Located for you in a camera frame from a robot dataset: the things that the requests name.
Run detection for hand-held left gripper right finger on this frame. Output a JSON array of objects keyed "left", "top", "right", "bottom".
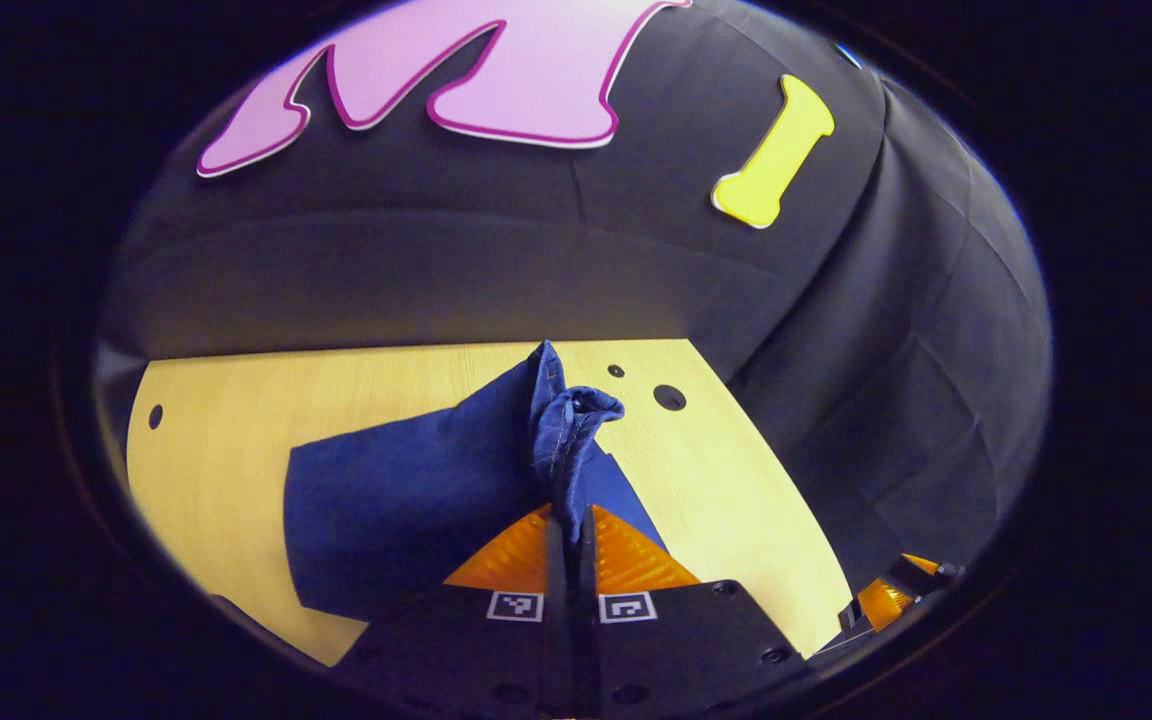
[{"left": 576, "top": 505, "right": 812, "bottom": 716}]

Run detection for black backdrop cloth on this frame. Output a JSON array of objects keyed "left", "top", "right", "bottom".
[{"left": 96, "top": 0, "right": 1052, "bottom": 641}]

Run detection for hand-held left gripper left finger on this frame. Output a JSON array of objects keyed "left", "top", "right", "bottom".
[{"left": 336, "top": 503, "right": 570, "bottom": 716}]

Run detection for blue denim jeans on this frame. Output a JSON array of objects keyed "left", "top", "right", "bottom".
[{"left": 283, "top": 340, "right": 672, "bottom": 623}]

